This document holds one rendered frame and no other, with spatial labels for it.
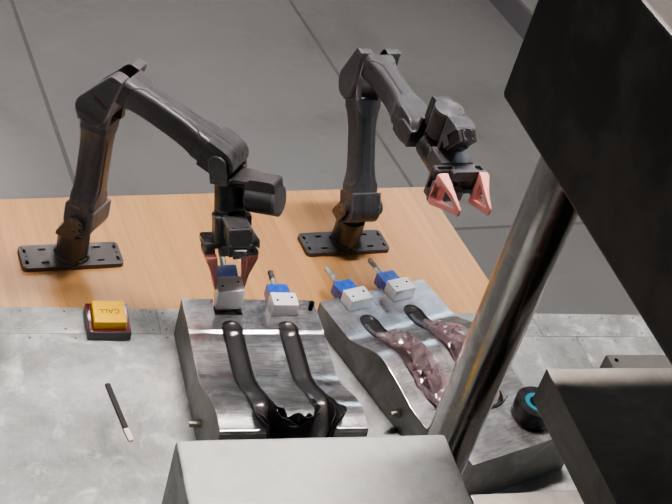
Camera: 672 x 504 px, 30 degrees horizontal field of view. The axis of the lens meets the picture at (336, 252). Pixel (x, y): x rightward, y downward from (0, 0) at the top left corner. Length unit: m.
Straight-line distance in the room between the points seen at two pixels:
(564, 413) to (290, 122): 3.35
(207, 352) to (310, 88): 2.72
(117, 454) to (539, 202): 1.08
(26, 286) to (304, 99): 2.50
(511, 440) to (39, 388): 0.84
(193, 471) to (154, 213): 1.47
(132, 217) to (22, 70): 2.02
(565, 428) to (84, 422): 1.06
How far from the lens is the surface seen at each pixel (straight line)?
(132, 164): 4.21
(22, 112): 4.39
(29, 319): 2.38
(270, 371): 2.24
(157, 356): 2.34
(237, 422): 2.07
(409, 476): 1.32
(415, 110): 2.40
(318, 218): 2.78
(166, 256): 2.57
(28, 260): 2.49
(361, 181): 2.60
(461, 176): 2.27
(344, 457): 1.31
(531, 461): 2.30
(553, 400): 1.39
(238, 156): 2.19
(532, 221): 1.31
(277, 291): 2.38
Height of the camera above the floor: 2.40
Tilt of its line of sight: 36 degrees down
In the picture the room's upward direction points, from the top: 17 degrees clockwise
